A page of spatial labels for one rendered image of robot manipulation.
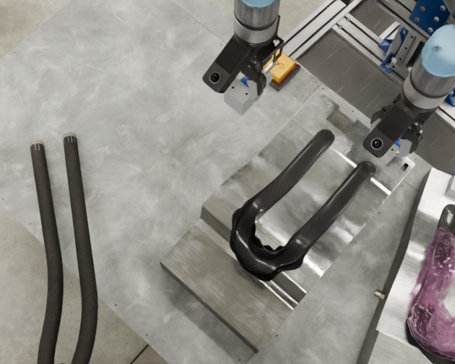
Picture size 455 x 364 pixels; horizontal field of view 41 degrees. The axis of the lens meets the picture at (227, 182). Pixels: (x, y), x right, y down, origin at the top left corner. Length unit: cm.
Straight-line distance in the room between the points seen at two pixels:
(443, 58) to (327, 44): 127
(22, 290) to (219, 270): 108
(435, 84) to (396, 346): 48
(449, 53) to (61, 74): 88
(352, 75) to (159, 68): 92
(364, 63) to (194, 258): 122
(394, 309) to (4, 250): 141
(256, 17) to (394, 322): 63
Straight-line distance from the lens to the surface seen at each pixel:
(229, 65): 112
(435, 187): 136
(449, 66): 101
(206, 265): 123
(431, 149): 215
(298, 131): 131
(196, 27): 153
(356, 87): 218
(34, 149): 139
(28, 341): 215
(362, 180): 129
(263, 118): 141
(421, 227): 131
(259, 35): 106
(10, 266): 221
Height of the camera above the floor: 205
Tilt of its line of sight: 69 degrees down
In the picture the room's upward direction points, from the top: 4 degrees clockwise
